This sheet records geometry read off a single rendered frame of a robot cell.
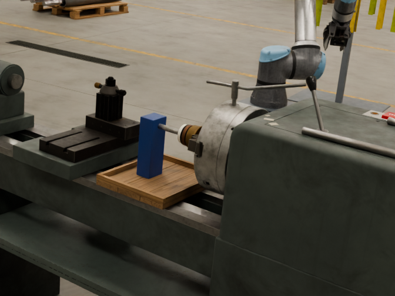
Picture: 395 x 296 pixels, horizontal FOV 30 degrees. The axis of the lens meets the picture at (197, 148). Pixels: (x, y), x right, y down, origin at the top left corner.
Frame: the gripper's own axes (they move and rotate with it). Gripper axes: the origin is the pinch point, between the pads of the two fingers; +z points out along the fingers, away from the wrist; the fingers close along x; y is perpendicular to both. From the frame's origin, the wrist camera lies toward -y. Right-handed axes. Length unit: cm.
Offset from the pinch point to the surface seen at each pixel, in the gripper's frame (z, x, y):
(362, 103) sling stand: 386, 81, -256
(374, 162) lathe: -53, 5, 84
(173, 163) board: 23, -57, 47
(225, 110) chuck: -25, -37, 53
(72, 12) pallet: 562, -295, -489
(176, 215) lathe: -1, -50, 80
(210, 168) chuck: -18, -40, 71
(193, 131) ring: -11, -48, 53
